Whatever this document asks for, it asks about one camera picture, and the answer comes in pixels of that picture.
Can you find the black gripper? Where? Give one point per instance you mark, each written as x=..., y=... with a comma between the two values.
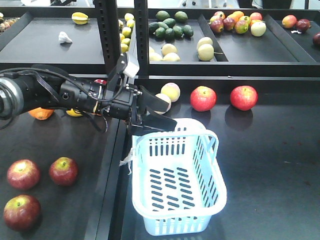
x=129, y=104

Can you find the light blue plastic basket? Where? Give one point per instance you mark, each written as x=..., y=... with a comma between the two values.
x=177, y=185

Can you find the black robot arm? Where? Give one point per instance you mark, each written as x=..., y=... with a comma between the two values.
x=43, y=86

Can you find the pale peach back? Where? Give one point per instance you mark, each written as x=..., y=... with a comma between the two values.
x=172, y=90

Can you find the red apple middle tray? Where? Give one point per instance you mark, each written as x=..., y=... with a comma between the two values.
x=203, y=98

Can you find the red apple tray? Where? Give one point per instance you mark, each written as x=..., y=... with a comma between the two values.
x=244, y=97
x=203, y=98

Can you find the yellow apple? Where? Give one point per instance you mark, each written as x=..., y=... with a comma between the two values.
x=73, y=113

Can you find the red apple right tray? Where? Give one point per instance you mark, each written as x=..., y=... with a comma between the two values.
x=244, y=97

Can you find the red apple front right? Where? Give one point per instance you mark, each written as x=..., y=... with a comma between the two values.
x=64, y=171

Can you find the red apple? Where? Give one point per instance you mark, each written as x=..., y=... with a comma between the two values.
x=64, y=171
x=23, y=174
x=21, y=212

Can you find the large orange right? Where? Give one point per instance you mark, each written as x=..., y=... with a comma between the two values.
x=41, y=113

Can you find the black wooden produce stand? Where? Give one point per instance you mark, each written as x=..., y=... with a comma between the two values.
x=269, y=156

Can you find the white garlic bulb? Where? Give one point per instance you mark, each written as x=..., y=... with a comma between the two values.
x=63, y=38

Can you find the yellow starfruit centre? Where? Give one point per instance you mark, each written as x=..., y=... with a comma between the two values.
x=80, y=18

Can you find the red apple lower left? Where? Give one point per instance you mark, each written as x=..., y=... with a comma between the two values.
x=21, y=212

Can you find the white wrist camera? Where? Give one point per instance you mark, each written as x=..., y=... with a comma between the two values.
x=133, y=66

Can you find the black upright post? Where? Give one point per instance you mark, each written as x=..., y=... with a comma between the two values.
x=142, y=35
x=106, y=12

